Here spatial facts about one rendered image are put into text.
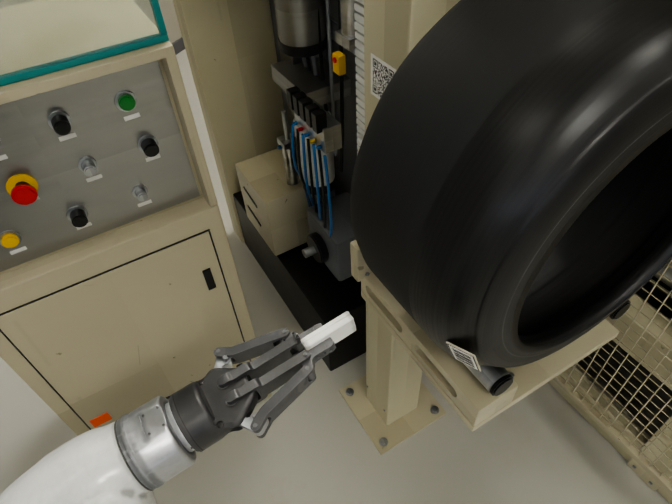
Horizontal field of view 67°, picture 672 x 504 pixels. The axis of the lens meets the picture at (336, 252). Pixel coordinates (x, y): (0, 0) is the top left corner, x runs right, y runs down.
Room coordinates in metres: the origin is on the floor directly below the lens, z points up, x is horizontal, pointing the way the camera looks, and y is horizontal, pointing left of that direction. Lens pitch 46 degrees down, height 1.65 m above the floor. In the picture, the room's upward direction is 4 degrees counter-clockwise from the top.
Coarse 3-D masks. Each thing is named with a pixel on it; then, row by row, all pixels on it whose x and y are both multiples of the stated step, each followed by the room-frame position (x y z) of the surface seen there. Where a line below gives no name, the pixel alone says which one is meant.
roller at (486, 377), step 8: (472, 368) 0.43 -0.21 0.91; (480, 368) 0.42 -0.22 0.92; (488, 368) 0.41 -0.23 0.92; (496, 368) 0.41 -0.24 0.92; (504, 368) 0.42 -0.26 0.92; (480, 376) 0.41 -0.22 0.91; (488, 376) 0.40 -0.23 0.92; (496, 376) 0.40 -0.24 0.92; (504, 376) 0.40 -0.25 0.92; (488, 384) 0.39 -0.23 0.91; (496, 384) 0.39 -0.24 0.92; (504, 384) 0.39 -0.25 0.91; (496, 392) 0.38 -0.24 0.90
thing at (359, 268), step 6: (354, 240) 0.70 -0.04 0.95; (354, 246) 0.68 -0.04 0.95; (354, 252) 0.68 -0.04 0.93; (360, 252) 0.67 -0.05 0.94; (354, 258) 0.68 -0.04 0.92; (360, 258) 0.67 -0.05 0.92; (354, 264) 0.68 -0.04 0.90; (360, 264) 0.67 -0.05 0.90; (366, 264) 0.68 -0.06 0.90; (354, 270) 0.68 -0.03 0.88; (360, 270) 0.67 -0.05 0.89; (366, 270) 0.68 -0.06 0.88; (354, 276) 0.68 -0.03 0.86; (360, 276) 0.67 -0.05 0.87
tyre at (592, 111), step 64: (512, 0) 0.57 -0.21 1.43; (576, 0) 0.53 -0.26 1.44; (640, 0) 0.51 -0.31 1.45; (448, 64) 0.53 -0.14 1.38; (512, 64) 0.48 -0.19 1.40; (576, 64) 0.44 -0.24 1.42; (640, 64) 0.43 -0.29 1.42; (384, 128) 0.52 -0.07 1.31; (448, 128) 0.46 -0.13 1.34; (512, 128) 0.42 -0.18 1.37; (576, 128) 0.40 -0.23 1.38; (640, 128) 0.40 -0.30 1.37; (384, 192) 0.48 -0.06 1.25; (448, 192) 0.41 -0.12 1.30; (512, 192) 0.37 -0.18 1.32; (576, 192) 0.37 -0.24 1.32; (640, 192) 0.66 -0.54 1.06; (384, 256) 0.45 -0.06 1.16; (448, 256) 0.37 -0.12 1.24; (512, 256) 0.35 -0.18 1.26; (576, 256) 0.62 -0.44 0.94; (640, 256) 0.57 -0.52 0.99; (448, 320) 0.35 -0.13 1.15; (512, 320) 0.35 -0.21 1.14; (576, 320) 0.46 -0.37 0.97
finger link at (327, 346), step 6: (324, 342) 0.35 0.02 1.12; (330, 342) 0.35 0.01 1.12; (312, 348) 0.35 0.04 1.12; (318, 348) 0.34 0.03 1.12; (324, 348) 0.34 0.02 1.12; (330, 348) 0.35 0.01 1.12; (312, 354) 0.34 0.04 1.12; (318, 354) 0.34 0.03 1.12; (324, 354) 0.34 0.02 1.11; (312, 360) 0.33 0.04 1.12; (312, 366) 0.32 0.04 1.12; (312, 372) 0.31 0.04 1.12; (312, 378) 0.31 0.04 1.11
